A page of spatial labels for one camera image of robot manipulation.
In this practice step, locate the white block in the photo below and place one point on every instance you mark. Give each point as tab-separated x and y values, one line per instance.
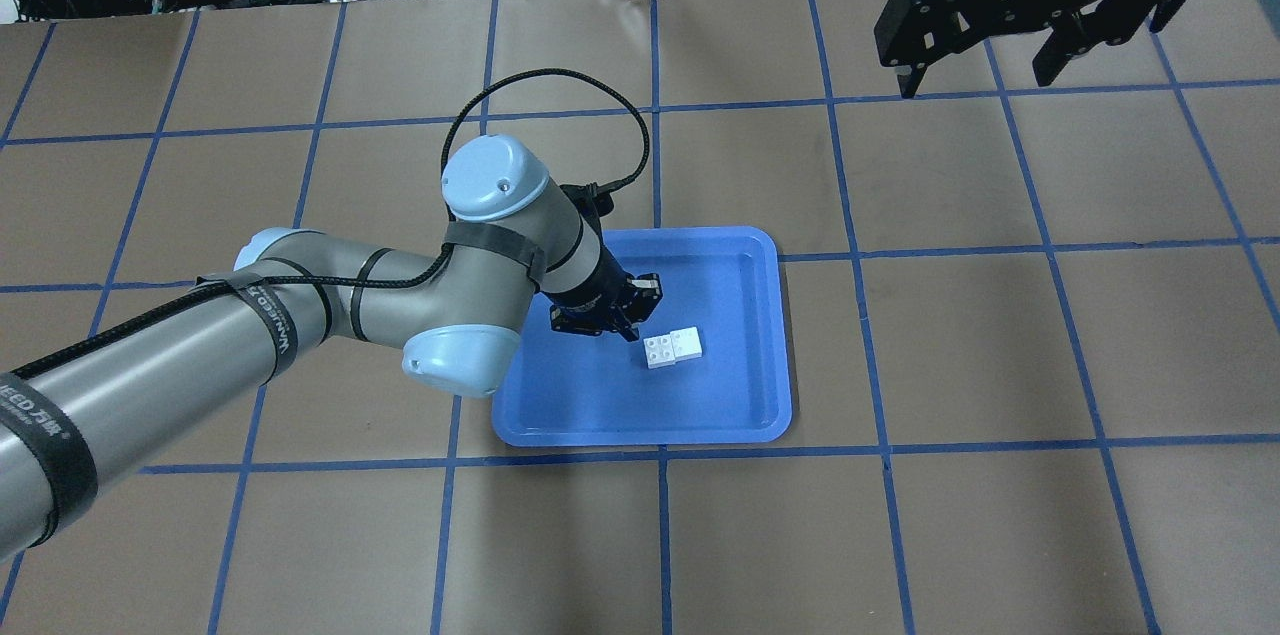
685	344
660	351

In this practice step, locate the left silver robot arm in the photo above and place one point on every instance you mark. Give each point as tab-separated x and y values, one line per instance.
79	420

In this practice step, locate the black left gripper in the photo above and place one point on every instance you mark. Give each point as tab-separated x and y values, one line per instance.
592	287

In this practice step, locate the blue plastic tray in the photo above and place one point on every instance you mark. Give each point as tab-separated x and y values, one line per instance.
570	391

